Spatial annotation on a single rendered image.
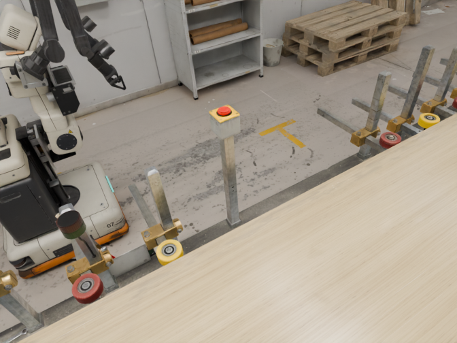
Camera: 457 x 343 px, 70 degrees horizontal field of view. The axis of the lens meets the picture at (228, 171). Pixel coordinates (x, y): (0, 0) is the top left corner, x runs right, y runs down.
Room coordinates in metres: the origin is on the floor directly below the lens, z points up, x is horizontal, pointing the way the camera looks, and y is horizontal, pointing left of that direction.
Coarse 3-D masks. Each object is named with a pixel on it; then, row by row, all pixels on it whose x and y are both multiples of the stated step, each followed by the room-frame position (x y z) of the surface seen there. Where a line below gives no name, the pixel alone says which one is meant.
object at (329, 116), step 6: (318, 108) 1.42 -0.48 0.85; (324, 108) 1.42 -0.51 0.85; (324, 114) 1.38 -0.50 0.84; (330, 114) 1.36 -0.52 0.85; (330, 120) 1.34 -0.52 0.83; (336, 120) 1.31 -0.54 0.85; (342, 120) 1.30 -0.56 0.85; (342, 126) 1.27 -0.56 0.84; (348, 126) 1.25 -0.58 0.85; (354, 126) 1.24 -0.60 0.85; (348, 132) 1.23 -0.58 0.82; (366, 138) 1.15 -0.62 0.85; (372, 138) 1.14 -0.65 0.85; (372, 144) 1.11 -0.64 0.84; (378, 144) 1.09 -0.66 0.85; (378, 150) 1.08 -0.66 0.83; (384, 150) 1.06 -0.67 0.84
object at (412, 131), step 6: (354, 102) 1.52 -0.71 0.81; (360, 102) 1.49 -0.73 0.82; (366, 102) 1.49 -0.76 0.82; (366, 108) 1.45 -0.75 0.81; (384, 114) 1.36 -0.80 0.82; (390, 114) 1.36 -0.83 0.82; (384, 120) 1.35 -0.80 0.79; (402, 126) 1.26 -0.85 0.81; (408, 126) 1.25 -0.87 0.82; (408, 132) 1.23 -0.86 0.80; (414, 132) 1.20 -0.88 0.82
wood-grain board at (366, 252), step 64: (448, 128) 1.10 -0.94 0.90; (320, 192) 0.79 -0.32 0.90; (384, 192) 0.77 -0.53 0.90; (448, 192) 0.74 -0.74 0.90; (192, 256) 0.58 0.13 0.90; (256, 256) 0.56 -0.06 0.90; (320, 256) 0.54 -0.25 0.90; (384, 256) 0.52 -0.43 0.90; (448, 256) 0.50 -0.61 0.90; (64, 320) 0.41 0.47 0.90; (128, 320) 0.40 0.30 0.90; (192, 320) 0.38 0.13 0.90; (256, 320) 0.37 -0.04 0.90; (320, 320) 0.35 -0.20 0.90; (384, 320) 0.34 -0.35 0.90; (448, 320) 0.33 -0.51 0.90
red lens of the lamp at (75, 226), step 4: (64, 212) 0.60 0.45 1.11; (80, 216) 0.59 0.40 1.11; (56, 220) 0.58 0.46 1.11; (80, 220) 0.58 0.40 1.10; (56, 224) 0.56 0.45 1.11; (76, 224) 0.56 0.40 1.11; (80, 224) 0.57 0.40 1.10; (60, 228) 0.55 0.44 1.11; (64, 228) 0.55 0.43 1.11; (68, 228) 0.55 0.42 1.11; (72, 228) 0.55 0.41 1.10; (76, 228) 0.56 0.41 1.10; (64, 232) 0.55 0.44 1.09; (68, 232) 0.55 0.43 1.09
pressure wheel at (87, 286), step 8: (80, 280) 0.52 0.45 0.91; (88, 280) 0.52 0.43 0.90; (96, 280) 0.52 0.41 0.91; (72, 288) 0.50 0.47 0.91; (80, 288) 0.50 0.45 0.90; (88, 288) 0.50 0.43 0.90; (96, 288) 0.49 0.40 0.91; (80, 296) 0.47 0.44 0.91; (88, 296) 0.47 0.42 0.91; (96, 296) 0.48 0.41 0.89
